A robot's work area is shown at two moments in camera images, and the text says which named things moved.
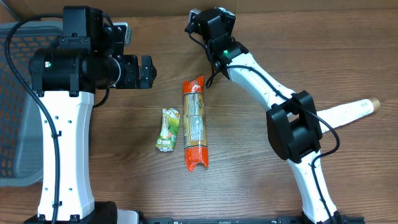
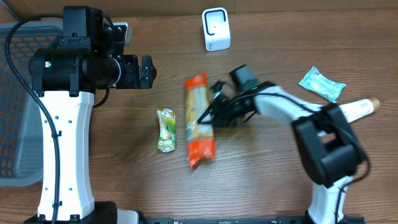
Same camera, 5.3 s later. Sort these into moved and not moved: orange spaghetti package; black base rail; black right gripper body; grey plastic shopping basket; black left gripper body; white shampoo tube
Moved: black right gripper body; orange spaghetti package
Not moved: white shampoo tube; black base rail; black left gripper body; grey plastic shopping basket
